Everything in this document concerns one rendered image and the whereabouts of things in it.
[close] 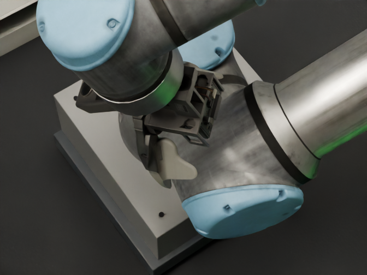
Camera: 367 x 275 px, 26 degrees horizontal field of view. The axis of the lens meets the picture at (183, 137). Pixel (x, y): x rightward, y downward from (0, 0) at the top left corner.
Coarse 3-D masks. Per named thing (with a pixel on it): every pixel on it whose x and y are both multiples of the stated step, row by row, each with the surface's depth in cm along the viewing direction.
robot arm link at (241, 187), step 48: (336, 48) 101; (240, 96) 102; (288, 96) 100; (336, 96) 97; (192, 144) 102; (240, 144) 99; (288, 144) 98; (336, 144) 101; (192, 192) 101; (240, 192) 98; (288, 192) 100
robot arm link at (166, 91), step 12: (180, 60) 78; (168, 72) 75; (180, 72) 78; (168, 84) 76; (180, 84) 78; (156, 96) 76; (168, 96) 77; (120, 108) 77; (132, 108) 77; (144, 108) 77; (156, 108) 78
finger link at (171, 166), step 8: (160, 144) 91; (168, 144) 90; (160, 152) 92; (168, 152) 91; (176, 152) 91; (160, 160) 92; (168, 160) 92; (176, 160) 92; (184, 160) 92; (160, 168) 93; (168, 168) 93; (176, 168) 92; (184, 168) 92; (192, 168) 91; (152, 176) 94; (160, 176) 93; (168, 176) 94; (176, 176) 93; (184, 176) 93; (192, 176) 92; (160, 184) 96; (168, 184) 96
